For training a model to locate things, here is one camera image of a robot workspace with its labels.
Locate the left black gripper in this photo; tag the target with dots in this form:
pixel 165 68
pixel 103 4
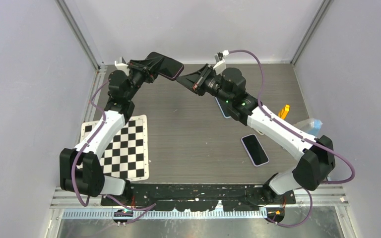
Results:
pixel 149 68

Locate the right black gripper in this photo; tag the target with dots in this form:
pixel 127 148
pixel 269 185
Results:
pixel 196 81

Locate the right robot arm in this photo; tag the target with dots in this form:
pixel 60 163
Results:
pixel 313 155

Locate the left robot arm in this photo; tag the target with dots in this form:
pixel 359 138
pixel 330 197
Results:
pixel 80 168

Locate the phone with blue case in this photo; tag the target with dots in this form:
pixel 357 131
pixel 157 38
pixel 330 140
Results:
pixel 223 108

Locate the phone with lilac case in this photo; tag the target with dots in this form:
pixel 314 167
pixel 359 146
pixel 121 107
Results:
pixel 254 150

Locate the checkerboard calibration mat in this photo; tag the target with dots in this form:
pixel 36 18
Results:
pixel 126 156

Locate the yellow plastic tool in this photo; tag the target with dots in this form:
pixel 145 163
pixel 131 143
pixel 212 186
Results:
pixel 284 112

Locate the blue plastic bag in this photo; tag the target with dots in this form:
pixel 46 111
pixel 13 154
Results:
pixel 311 126

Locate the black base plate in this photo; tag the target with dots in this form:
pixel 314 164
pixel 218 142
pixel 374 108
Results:
pixel 198 197

